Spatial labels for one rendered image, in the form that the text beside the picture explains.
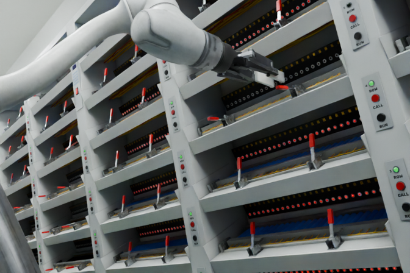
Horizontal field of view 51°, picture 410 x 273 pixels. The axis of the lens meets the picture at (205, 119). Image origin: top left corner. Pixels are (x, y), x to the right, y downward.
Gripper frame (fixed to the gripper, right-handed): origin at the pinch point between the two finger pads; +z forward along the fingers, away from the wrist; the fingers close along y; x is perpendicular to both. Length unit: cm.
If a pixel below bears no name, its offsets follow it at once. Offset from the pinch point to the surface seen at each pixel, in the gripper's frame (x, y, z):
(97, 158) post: 2, -108, 2
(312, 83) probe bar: -4.6, 10.3, 4.1
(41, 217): -16, -177, 3
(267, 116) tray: -10.4, -3.0, 1.1
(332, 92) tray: -10.8, 17.5, 1.3
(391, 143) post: -25.6, 28.3, 3.7
